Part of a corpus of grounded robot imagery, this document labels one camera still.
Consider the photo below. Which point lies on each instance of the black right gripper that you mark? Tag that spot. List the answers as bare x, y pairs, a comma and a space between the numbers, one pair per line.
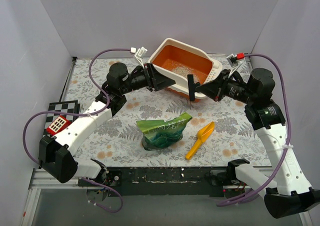
220, 86

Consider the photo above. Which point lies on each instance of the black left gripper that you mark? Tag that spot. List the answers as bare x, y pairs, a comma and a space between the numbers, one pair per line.
150, 76

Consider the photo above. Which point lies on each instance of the small black plastic clip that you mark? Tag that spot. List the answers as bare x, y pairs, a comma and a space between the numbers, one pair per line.
192, 87

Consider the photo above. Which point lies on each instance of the yellow plastic litter scoop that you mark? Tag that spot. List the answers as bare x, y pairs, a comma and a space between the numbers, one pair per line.
202, 135

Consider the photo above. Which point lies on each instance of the green cat litter bag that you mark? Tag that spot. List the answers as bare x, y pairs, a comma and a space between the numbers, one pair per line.
160, 134

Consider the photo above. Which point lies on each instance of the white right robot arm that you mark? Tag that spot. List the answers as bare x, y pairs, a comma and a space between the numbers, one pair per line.
286, 191

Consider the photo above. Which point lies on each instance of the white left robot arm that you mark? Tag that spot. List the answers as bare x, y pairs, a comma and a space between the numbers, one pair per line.
57, 153

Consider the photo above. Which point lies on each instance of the white and orange litter box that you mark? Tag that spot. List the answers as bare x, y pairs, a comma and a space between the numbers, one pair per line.
176, 60

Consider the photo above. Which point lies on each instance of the grey cat litter pile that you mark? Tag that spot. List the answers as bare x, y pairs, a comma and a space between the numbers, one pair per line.
184, 71

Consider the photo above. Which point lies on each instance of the floral patterned table mat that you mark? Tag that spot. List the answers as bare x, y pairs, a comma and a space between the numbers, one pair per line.
118, 142

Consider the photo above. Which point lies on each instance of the black white checkerboard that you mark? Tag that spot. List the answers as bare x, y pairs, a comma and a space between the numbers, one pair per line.
62, 108

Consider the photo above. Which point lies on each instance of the red white toy block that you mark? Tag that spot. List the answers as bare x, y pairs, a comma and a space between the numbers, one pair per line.
58, 125

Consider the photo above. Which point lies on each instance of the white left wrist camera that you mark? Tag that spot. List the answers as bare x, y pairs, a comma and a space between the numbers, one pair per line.
138, 54

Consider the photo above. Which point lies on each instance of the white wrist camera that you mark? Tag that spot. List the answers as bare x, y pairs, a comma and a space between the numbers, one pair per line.
138, 54
235, 62

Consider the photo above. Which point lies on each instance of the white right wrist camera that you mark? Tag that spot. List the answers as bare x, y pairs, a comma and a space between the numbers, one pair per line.
235, 62

